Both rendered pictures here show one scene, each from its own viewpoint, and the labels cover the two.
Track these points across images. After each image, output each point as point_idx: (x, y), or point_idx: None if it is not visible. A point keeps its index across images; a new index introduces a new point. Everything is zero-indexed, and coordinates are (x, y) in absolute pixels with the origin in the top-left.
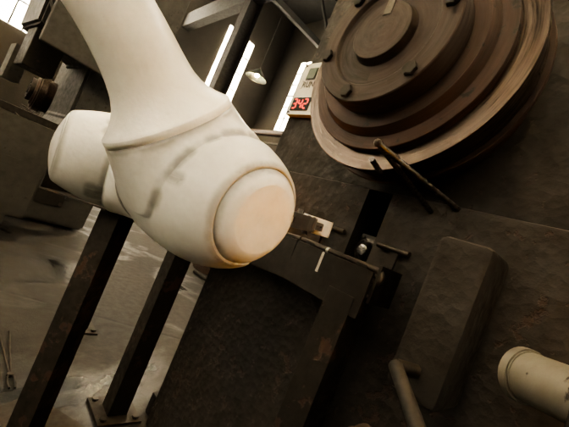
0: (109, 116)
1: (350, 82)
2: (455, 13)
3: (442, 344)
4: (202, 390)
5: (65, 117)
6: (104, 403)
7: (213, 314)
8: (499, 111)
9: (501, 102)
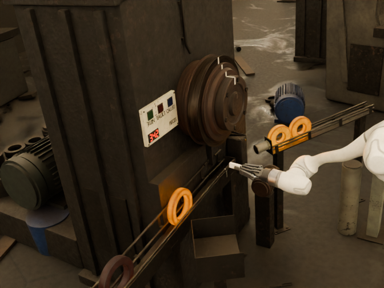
0: (305, 176)
1: (232, 123)
2: (246, 93)
3: (246, 158)
4: (191, 263)
5: (310, 183)
6: None
7: (180, 247)
8: None
9: None
